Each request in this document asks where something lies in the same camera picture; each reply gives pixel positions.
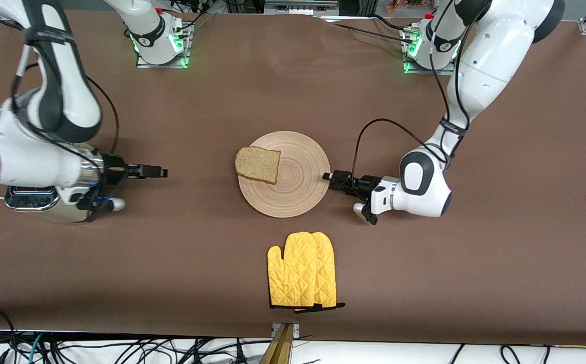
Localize round wooden plate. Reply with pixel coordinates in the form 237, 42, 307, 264
238, 131, 331, 219

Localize brown bread slice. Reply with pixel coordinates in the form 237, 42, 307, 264
235, 146, 282, 185

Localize cream and chrome toaster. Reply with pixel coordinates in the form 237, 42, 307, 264
4, 185, 102, 223

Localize yellow quilted oven mitt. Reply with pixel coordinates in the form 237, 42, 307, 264
267, 232, 326, 310
300, 232, 346, 314

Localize brown table cover sheet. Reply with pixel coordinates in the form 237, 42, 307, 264
0, 9, 586, 347

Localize brass coloured bar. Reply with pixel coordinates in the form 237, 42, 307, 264
259, 324, 294, 364

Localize grey metal device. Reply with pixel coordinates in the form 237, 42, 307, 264
263, 0, 339, 16

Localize orange object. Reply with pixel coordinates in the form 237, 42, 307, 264
386, 0, 426, 14

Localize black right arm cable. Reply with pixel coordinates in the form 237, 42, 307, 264
10, 30, 121, 157

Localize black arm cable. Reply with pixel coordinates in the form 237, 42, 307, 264
351, 0, 490, 199
10, 30, 121, 157

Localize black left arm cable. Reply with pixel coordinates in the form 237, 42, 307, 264
351, 0, 490, 199

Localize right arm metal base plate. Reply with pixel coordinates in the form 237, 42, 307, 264
136, 19, 191, 69

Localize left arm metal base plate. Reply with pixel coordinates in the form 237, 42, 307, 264
402, 28, 457, 75

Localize long black table cable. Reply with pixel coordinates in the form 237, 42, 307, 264
323, 20, 411, 41

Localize small metal bracket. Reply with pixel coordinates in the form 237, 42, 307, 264
271, 323, 300, 338

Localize short black table cable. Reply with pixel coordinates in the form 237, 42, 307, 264
371, 14, 409, 32

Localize black base connector cables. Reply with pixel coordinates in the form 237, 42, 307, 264
170, 0, 218, 32

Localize tangled black cable bundle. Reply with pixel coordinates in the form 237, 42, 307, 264
40, 336, 273, 364

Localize teal cable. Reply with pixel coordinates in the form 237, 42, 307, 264
26, 333, 44, 364

